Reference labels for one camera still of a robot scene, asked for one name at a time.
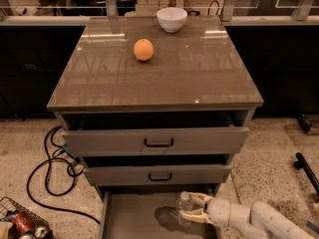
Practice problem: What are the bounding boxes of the grey drawer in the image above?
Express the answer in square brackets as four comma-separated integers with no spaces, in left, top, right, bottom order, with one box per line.
[63,112,248,156]
[97,192,218,239]
[85,154,231,186]

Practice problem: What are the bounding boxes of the clear plastic water bottle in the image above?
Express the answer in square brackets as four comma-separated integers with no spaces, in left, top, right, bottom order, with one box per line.
[175,191,194,227]

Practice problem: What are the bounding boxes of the grey middle drawer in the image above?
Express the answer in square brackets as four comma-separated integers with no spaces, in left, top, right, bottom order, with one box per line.
[85,154,231,186]

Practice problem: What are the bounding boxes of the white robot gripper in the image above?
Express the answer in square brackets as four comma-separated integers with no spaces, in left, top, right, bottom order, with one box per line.
[179,192,231,227]

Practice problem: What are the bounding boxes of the grey drawer cabinet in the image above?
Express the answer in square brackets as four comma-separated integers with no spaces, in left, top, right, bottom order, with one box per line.
[46,15,265,239]

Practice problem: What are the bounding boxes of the grey bottom drawer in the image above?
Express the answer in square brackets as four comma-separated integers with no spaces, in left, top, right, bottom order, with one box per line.
[97,192,218,239]

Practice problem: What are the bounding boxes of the red soda can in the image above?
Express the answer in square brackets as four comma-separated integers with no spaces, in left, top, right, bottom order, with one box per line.
[12,211,35,236]

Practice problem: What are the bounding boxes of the grey top drawer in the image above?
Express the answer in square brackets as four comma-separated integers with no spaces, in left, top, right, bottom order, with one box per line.
[63,112,248,156]

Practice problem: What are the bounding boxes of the white ceramic bowl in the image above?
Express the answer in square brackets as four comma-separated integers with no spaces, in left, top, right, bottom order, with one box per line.
[157,7,187,33]

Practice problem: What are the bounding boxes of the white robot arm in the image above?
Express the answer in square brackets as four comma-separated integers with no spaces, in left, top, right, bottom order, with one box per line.
[179,192,315,239]

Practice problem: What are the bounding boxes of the black floor bar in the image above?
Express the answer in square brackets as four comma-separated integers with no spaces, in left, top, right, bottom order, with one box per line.
[293,152,319,194]

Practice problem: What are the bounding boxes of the black power cable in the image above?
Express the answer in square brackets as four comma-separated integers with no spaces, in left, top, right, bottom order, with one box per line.
[26,125,102,225]

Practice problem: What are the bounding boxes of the silver can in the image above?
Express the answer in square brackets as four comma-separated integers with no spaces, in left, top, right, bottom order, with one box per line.
[34,226,49,239]

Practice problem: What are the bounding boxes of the wire basket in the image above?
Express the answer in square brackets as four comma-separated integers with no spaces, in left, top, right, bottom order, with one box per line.
[0,196,54,239]

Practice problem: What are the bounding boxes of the orange fruit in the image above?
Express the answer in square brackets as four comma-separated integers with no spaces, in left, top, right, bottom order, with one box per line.
[134,39,154,62]

